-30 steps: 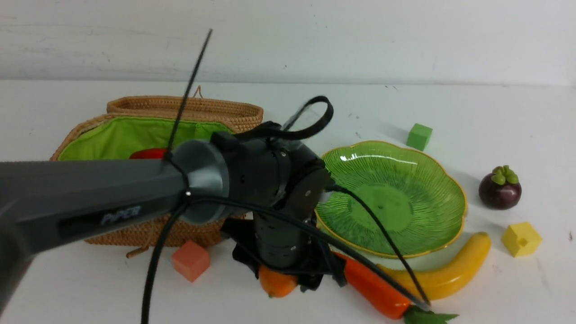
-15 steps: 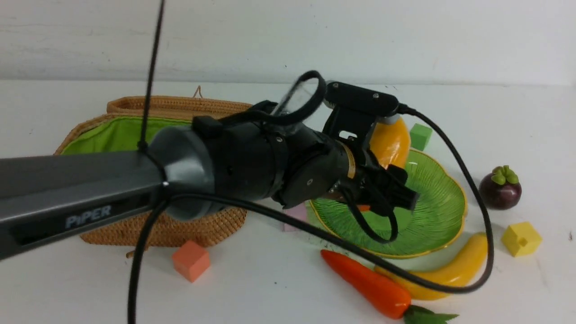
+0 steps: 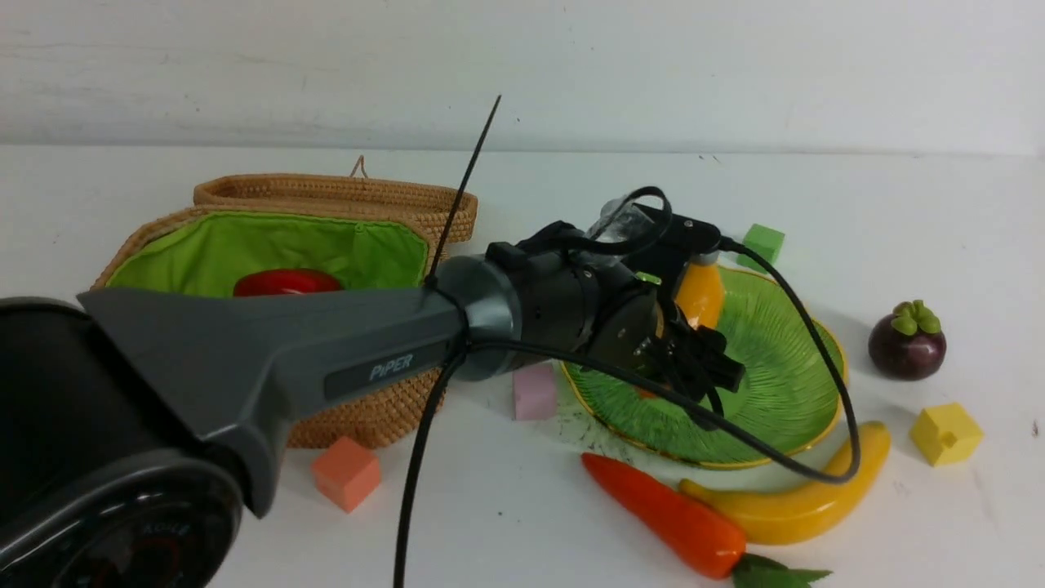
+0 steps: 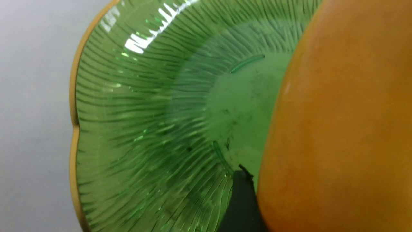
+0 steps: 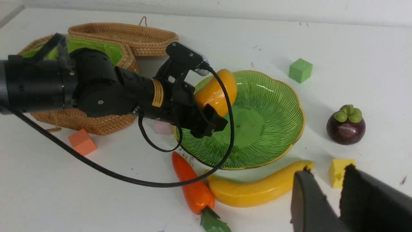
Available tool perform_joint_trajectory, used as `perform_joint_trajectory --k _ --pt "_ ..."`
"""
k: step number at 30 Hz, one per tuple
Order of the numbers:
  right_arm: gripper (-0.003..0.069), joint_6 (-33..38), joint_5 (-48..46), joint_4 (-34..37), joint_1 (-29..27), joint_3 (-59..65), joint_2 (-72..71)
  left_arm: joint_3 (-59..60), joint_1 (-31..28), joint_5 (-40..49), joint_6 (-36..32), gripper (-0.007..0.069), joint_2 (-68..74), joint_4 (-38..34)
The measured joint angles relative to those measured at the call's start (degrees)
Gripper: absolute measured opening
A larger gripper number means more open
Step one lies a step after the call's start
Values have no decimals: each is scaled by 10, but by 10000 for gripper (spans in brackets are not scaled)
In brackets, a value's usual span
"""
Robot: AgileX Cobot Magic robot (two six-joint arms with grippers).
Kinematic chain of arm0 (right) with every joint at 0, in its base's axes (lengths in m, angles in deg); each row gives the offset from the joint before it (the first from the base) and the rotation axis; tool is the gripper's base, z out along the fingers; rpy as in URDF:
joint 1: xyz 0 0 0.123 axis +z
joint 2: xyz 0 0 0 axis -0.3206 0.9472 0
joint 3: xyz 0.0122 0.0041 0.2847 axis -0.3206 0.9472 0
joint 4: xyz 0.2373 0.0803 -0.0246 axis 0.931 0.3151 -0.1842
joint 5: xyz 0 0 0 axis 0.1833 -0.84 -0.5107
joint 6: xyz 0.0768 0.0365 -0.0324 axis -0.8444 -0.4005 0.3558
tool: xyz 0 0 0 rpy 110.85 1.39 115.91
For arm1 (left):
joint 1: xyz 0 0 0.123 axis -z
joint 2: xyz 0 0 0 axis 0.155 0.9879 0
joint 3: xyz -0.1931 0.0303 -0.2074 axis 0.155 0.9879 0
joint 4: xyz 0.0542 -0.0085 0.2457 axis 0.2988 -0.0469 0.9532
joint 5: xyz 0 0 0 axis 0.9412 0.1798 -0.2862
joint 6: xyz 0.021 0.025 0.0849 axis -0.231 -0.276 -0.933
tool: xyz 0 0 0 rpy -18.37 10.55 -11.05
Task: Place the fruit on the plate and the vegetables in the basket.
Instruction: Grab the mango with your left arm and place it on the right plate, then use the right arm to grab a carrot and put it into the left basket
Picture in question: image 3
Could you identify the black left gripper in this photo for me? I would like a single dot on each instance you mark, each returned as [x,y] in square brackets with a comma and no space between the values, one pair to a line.
[628,324]

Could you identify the orange yellow mango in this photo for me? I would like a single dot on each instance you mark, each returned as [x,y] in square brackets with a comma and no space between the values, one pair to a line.
[699,301]

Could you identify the orange carrot with green leaves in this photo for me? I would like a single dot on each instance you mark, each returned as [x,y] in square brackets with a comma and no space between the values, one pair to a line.
[708,542]

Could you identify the yellow banana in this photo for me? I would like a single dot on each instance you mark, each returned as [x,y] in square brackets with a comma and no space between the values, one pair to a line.
[804,512]

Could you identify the purple mangosteen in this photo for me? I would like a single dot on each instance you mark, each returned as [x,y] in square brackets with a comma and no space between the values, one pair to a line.
[909,344]

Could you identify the red bell pepper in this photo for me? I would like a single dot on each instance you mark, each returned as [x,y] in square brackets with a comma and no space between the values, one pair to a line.
[279,282]

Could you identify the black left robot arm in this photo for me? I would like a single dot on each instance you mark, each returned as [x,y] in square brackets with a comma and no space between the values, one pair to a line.
[137,425]

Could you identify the green leaf-shaped glass plate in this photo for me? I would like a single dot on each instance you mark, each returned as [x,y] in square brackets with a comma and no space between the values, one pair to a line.
[787,398]

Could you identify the green foam cube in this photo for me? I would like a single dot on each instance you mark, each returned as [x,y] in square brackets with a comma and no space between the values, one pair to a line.
[765,241]

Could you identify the pink foam cube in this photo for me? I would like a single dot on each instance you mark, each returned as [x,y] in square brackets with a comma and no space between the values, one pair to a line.
[535,393]

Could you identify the yellow foam cube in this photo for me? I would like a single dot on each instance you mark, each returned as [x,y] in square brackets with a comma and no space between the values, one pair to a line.
[946,434]

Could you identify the woven wicker basket lid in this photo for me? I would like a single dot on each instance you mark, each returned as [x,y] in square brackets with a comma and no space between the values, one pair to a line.
[424,207]

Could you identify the orange foam cube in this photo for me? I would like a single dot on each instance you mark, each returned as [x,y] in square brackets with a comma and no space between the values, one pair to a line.
[346,473]

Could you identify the woven wicker basket green lining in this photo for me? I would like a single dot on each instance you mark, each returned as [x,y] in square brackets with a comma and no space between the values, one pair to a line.
[205,250]

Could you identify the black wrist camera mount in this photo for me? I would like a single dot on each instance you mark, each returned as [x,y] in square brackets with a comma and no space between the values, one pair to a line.
[685,244]

